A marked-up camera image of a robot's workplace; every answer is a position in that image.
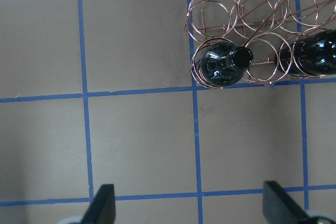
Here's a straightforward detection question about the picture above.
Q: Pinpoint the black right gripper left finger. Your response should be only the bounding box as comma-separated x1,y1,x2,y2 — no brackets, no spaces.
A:
81,184,116,224

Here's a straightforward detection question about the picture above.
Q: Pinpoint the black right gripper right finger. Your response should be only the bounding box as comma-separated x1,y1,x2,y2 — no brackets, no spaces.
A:
262,181,309,224

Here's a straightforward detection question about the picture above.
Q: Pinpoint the dark wine bottle left slot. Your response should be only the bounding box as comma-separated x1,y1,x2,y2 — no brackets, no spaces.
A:
199,42,254,87

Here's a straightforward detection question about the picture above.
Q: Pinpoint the dark wine bottle slot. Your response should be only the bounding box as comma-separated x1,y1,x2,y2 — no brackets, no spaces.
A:
274,29,335,76
199,42,254,87

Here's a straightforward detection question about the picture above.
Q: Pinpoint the dark wine bottle right slot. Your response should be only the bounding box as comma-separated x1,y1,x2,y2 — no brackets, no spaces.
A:
274,29,335,76

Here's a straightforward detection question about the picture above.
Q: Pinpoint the copper wire wine basket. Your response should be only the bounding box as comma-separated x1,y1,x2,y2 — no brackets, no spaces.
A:
185,0,335,89

